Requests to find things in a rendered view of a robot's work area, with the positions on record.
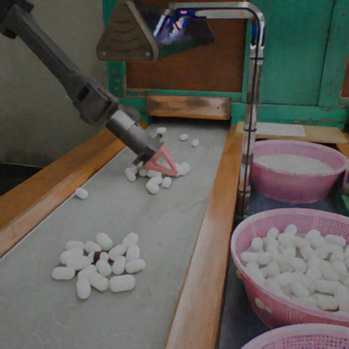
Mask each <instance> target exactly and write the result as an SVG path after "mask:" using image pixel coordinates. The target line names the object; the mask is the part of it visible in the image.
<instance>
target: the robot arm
mask: <svg viewBox="0 0 349 349"><path fill-rule="evenodd" d="M34 6H35V4H33V3H32V1H31V0H0V32H1V33H2V34H3V35H5V36H7V37H9V38H12V39H16V36H17V35H18V36H19V37H20V38H21V39H22V40H23V41H24V42H25V44H26V45H27V46H28V47H29V48H30V49H31V50H32V51H33V52H34V54H35V55H36V56H37V57H38V58H39V59H40V60H41V61H42V62H43V63H44V64H45V65H46V66H47V67H48V68H49V70H50V71H51V72H52V73H53V74H54V75H55V76H56V77H57V78H58V80H59V81H60V82H61V83H62V85H63V86H64V88H65V90H66V92H67V94H68V96H69V97H70V98H71V100H72V101H73V102H72V104H73V106H74V107H75V108H76V109H77V110H78V111H79V112H80V115H79V116H80V117H81V119H82V120H84V121H85V123H87V124H88V125H93V126H94V127H95V128H96V129H97V128H99V127H101V126H102V125H103V123H104V122H105V121H106V123H105V128H107V129H108V130H109V131H110V132H111V133H112V134H114V135H115V136H116V137H117V138H118V139H120V140H121V141H122V142H123V143H124V144H125V145H126V146H128V147H129V148H130V149H131V150H132V152H134V153H135V154H136V155H137V156H138V157H137V158H136V159H135V160H134V161H133V162H132V163H133V164H134V165H135V166H136V167H137V166H138V164H139V163H140V162H141V161H142V162H143V164H142V165H143V166H144V167H145V168H146V169H150V170H153V171H159V172H163V173H165V174H168V175H172V176H176V175H177V174H178V169H177V168H176V166H175V163H174V161H173V159H172V156H171V153H170V150H169V148H168V145H167V144H166V143H165V141H163V142H160V141H159V140H160V139H161V138H162V137H163V135H162V134H161V133H157V134H156V136H155V137H154V138H153V137H152V136H151V135H150V134H149V133H148V132H146V131H145V130H144V129H143V128H142V127H141V126H140V125H139V124H140V122H141V117H140V114H139V112H138V111H137V110H136V109H135V108H127V107H126V106H125V105H124V104H120V103H119V102H120V100H119V99H118V98H117V97H115V96H114V95H113V94H112V93H110V92H109V91H108V90H107V89H105V88H104V87H103V86H101V85H99V84H98V83H97V82H96V81H95V80H94V79H93V78H91V77H89V76H88V75H87V74H85V73H84V72H83V71H81V70H80V69H79V68H78V66H77V65H76V64H75V63H74V62H73V61H72V60H71V59H70V58H69V57H68V56H67V55H66V54H65V53H64V51H63V50H62V49H61V48H60V47H59V46H58V45H57V44H56V43H55V42H54V41H53V40H52V39H51V38H50V37H49V36H48V35H47V34H46V33H45V32H44V31H43V30H42V29H41V28H40V27H39V25H38V24H37V22H36V21H35V19H34V18H33V15H32V14H31V11H32V9H33V8H34ZM161 157H163V158H164V159H165V160H166V161H167V163H168V165H169V166H170V168H171V169H169V168H167V167H165V166H164V165H162V164H160V163H157V160H158V159H160V158H161Z"/></svg>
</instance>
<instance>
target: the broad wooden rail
mask: <svg viewBox="0 0 349 349"><path fill-rule="evenodd" d="M125 147H127V146H126V145H125V144H124V143H123V142H122V141H121V140H120V139H118V138H117V137H116V136H115V135H114V134H112V133H111V132H110V131H109V130H108V129H107V128H105V129H103V130H102V131H100V132H99V133H98V134H96V135H95V136H92V137H91V138H89V139H88V140H87V141H85V142H84V143H82V144H80V146H78V147H76V148H75V149H73V150H71V151H70V152H68V153H67V154H66V155H64V156H62V157H60V158H59V159H57V160H56V161H55V162H53V163H52V164H50V165H48V166H47V167H45V168H44V169H42V170H41V171H39V172H37V173H36V174H35V175H33V176H31V177H30V178H28V179H27V180H26V181H24V182H22V183H21V184H19V185H17V186H16V187H15V188H13V189H12V190H11V191H10V192H8V193H6V194H5V195H4V196H2V197H0V259H1V258H2V257H3V256H4V255H6V254H7V253H8V252H9V250H10V249H11V248H13V247H14V246H15V245H16V244H17V243H18V242H19V241H21V240H22V239H23V238H24V237H25V236H26V235H28V234H29V233H30V232H31V231H32V230H33V229H34V228H35V227H36V226H37V225H38V224H40V223H41V222H42V221H43V220H44V219H45V218H46V217H48V216H49V215H50V214H51V213H52V212H53V211H55V210H56V209H57V208H58V207H59V206H60V205H62V204H63V203H64V202H65V201H66V200H67V199H68V198H69V197H70V196H71V195H72V194H73V193H74V192H75V191H76V190H77V189H80V188H81V186H82V185H84V184H85V183H86V182H87V181H88V180H89V179H91V178H92V177H93V176H94V175H95V174H96V173H97V172H98V171H99V170H100V169H101V168H102V167H104V166H105V165H106V164H107V163H108V162H109V161H110V160H112V159H113V158H114V157H115V156H116V155H117V154H119V153H120V152H121V151H122V149H124V148H125Z"/></svg>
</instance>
